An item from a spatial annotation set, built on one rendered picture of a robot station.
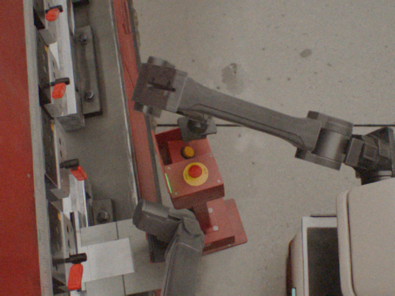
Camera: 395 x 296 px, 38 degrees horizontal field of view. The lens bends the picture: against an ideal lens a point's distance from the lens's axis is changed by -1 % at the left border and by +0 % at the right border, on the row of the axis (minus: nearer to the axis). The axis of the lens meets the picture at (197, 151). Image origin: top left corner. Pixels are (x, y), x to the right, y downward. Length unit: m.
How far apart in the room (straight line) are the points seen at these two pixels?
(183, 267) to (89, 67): 0.87
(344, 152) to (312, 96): 1.48
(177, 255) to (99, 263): 0.38
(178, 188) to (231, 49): 1.25
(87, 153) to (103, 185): 0.11
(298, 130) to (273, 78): 1.57
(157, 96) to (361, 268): 0.47
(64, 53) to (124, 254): 0.63
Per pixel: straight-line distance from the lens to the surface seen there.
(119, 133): 1.65
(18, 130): 1.04
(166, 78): 1.04
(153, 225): 1.17
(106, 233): 1.43
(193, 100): 1.04
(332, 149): 1.18
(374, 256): 1.04
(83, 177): 1.29
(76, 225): 1.45
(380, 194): 1.05
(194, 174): 1.64
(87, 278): 1.41
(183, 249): 1.08
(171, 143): 1.76
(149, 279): 1.38
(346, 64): 2.78
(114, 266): 1.40
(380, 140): 1.24
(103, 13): 1.88
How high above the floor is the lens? 2.34
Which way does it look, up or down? 67 degrees down
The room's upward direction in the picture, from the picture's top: 11 degrees counter-clockwise
